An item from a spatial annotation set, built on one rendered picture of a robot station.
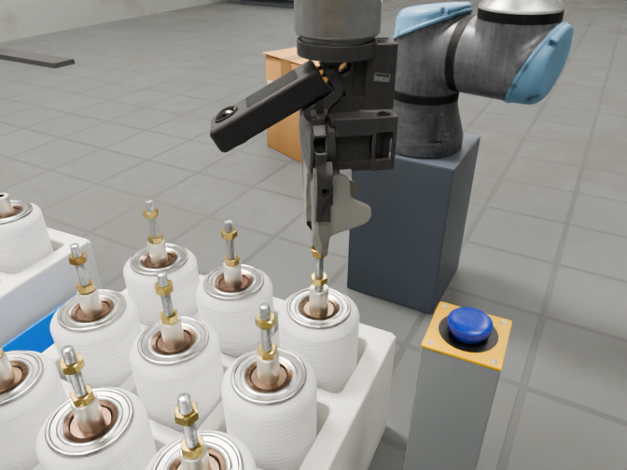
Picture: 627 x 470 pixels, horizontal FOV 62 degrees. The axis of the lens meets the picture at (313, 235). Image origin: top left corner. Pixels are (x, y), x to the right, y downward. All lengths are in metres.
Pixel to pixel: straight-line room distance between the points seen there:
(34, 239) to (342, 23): 0.63
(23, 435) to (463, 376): 0.42
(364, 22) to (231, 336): 0.39
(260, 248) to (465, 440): 0.76
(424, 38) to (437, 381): 0.54
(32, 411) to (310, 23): 0.44
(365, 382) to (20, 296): 0.53
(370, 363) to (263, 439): 0.18
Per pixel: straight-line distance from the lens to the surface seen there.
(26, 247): 0.92
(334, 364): 0.62
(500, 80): 0.82
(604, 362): 1.03
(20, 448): 0.62
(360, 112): 0.49
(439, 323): 0.51
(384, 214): 0.94
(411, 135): 0.89
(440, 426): 0.55
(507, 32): 0.81
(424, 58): 0.86
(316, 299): 0.60
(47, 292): 0.93
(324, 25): 0.45
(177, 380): 0.57
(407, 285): 1.00
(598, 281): 1.24
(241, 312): 0.64
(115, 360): 0.65
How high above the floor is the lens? 0.64
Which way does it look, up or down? 31 degrees down
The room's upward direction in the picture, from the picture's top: straight up
